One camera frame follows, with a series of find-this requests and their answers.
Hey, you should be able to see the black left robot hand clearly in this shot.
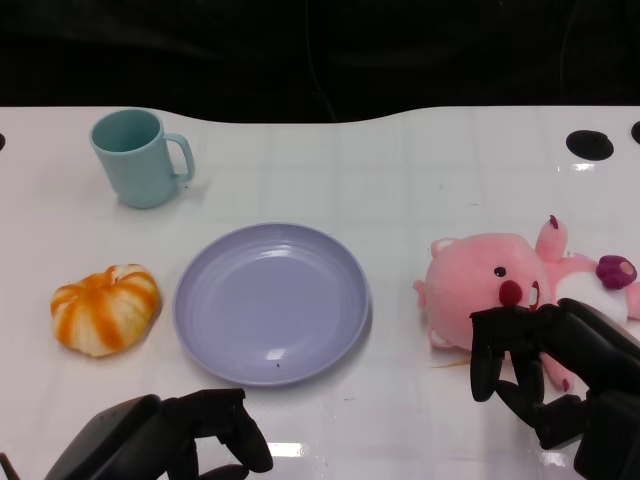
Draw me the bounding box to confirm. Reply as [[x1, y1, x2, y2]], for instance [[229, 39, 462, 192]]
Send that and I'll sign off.
[[43, 388, 275, 480]]

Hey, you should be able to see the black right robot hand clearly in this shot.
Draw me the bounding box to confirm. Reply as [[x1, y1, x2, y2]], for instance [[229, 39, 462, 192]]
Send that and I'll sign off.
[[468, 297, 640, 450]]

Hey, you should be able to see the pink plush beaver doll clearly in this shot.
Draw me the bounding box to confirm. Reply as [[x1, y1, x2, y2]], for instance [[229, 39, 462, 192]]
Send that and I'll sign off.
[[412, 214, 640, 396]]

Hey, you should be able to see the lavender round plate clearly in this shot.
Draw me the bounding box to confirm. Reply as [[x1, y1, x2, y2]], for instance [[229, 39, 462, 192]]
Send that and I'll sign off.
[[172, 222, 374, 389]]

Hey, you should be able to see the orange white striped pumpkin toy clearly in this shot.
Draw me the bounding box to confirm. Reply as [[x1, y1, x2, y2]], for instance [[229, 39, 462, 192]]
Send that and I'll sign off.
[[49, 263, 163, 359]]

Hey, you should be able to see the light blue plastic mug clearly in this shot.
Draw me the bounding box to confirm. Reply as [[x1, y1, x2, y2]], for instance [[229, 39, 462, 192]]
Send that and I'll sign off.
[[89, 108, 196, 210]]

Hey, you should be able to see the black backdrop curtain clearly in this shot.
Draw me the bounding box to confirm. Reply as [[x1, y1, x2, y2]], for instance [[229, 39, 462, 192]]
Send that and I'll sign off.
[[0, 0, 640, 125]]

